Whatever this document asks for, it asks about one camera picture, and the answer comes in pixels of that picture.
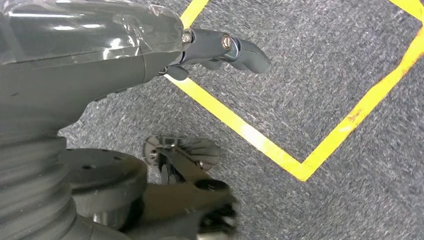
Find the yellow floor tape square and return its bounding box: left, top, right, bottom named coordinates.
left=164, top=0, right=424, bottom=182

